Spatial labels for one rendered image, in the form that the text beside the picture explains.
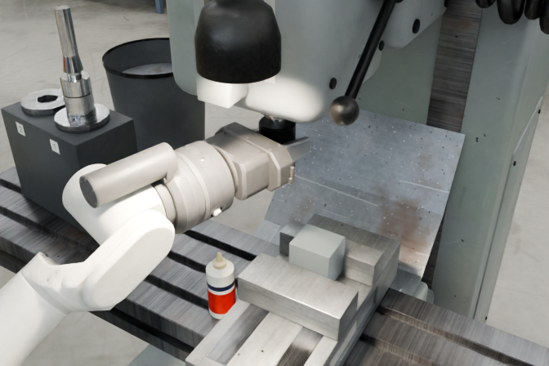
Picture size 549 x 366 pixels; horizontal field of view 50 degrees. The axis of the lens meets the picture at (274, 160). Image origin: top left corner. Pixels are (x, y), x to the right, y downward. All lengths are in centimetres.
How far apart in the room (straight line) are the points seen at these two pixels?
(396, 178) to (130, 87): 174
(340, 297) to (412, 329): 17
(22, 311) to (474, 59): 75
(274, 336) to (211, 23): 44
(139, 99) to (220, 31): 220
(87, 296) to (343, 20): 36
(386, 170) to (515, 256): 163
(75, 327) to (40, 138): 133
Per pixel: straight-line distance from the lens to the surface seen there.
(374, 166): 110
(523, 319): 240
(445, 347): 89
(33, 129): 107
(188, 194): 63
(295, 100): 60
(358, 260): 83
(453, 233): 118
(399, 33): 74
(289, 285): 78
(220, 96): 60
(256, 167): 68
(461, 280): 124
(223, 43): 46
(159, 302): 93
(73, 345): 225
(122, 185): 59
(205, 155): 65
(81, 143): 98
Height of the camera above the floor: 160
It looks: 31 degrees down
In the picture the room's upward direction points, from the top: straight up
